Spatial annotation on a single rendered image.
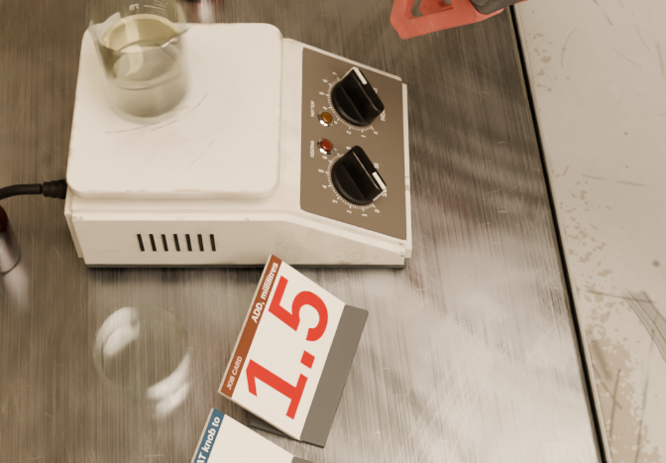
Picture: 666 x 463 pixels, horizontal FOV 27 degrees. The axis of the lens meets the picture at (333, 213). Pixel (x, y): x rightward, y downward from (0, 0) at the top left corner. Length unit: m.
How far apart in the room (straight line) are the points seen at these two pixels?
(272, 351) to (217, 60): 0.17
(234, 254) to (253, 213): 0.04
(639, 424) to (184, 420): 0.26
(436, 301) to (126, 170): 0.20
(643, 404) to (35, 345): 0.36
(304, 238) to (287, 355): 0.07
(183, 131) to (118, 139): 0.04
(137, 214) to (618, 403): 0.30
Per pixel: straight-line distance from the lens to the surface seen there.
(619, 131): 0.92
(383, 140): 0.85
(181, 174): 0.78
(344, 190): 0.81
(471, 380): 0.82
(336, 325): 0.82
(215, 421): 0.76
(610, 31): 0.97
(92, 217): 0.80
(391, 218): 0.82
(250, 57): 0.82
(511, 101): 0.92
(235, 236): 0.81
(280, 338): 0.80
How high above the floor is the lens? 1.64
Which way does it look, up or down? 59 degrees down
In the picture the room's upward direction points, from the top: straight up
